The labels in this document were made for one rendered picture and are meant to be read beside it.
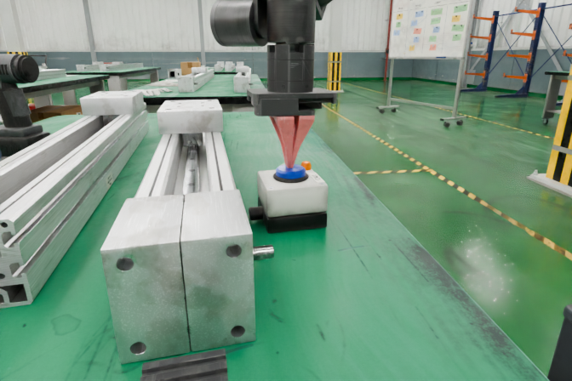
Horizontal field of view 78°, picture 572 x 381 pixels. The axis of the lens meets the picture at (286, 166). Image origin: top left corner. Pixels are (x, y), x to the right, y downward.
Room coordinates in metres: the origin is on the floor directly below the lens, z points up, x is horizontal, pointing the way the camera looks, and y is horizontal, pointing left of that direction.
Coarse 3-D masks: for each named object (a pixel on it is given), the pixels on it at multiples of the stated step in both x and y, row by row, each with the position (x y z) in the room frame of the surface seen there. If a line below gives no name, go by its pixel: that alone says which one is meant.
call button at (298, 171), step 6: (276, 168) 0.45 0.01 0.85; (282, 168) 0.44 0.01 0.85; (288, 168) 0.44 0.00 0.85; (294, 168) 0.44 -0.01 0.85; (300, 168) 0.44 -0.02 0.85; (276, 174) 0.44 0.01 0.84; (282, 174) 0.43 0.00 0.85; (288, 174) 0.43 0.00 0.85; (294, 174) 0.43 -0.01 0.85; (300, 174) 0.43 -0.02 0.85
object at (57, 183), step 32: (64, 128) 0.65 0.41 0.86; (96, 128) 0.78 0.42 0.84; (128, 128) 0.77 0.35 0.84; (32, 160) 0.47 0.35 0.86; (64, 160) 0.44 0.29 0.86; (96, 160) 0.52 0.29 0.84; (128, 160) 0.72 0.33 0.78; (0, 192) 0.38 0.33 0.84; (32, 192) 0.33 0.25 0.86; (64, 192) 0.39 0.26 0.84; (96, 192) 0.49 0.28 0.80; (0, 224) 0.27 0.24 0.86; (32, 224) 0.31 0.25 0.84; (64, 224) 0.36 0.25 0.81; (0, 256) 0.27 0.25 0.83; (32, 256) 0.30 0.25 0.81; (0, 288) 0.26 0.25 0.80; (32, 288) 0.27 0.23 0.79
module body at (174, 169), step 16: (160, 144) 0.53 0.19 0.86; (176, 144) 0.54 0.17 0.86; (208, 144) 0.53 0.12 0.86; (160, 160) 0.44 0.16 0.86; (176, 160) 0.51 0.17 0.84; (192, 160) 0.54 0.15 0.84; (208, 160) 0.45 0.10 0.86; (224, 160) 0.44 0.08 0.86; (144, 176) 0.38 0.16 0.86; (160, 176) 0.38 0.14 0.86; (176, 176) 0.49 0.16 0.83; (192, 176) 0.46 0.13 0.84; (208, 176) 0.49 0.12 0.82; (224, 176) 0.38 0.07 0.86; (144, 192) 0.33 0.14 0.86; (160, 192) 0.33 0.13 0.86; (176, 192) 0.43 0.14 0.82; (192, 192) 0.40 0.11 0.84
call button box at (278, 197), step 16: (272, 176) 0.45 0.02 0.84; (304, 176) 0.44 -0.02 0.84; (272, 192) 0.40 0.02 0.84; (288, 192) 0.41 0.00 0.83; (304, 192) 0.41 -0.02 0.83; (320, 192) 0.42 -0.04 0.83; (256, 208) 0.43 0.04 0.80; (272, 208) 0.40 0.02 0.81; (288, 208) 0.41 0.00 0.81; (304, 208) 0.41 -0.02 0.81; (320, 208) 0.42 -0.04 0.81; (272, 224) 0.40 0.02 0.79; (288, 224) 0.41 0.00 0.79; (304, 224) 0.41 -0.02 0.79; (320, 224) 0.42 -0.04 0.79
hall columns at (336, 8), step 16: (0, 0) 9.46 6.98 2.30; (336, 0) 10.43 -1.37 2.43; (0, 16) 9.45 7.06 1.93; (16, 16) 9.73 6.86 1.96; (336, 16) 10.43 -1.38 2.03; (16, 32) 9.72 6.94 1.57; (336, 32) 10.43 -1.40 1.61; (16, 48) 9.47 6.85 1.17; (336, 48) 10.43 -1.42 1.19; (336, 64) 10.42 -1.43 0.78; (336, 80) 10.42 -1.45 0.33; (560, 128) 2.72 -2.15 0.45; (560, 144) 2.69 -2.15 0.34; (560, 160) 2.66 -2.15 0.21; (560, 176) 2.63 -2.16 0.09
